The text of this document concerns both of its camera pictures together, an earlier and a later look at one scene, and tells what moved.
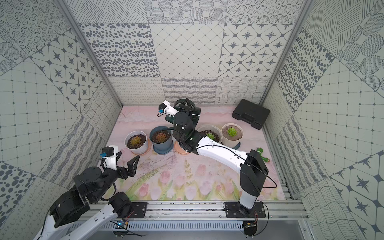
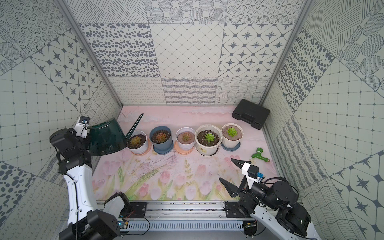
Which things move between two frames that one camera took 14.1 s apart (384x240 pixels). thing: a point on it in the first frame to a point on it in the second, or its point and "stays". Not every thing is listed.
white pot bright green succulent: x=231 y=134 stays
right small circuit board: x=250 y=228 stays
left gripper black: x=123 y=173 to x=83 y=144
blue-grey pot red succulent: x=162 y=140 stays
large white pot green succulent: x=210 y=131 stays
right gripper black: x=183 y=108 to x=233 y=190
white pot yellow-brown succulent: x=136 y=141 stays
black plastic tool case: x=251 y=113 stays
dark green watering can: x=195 y=115 to x=106 y=136
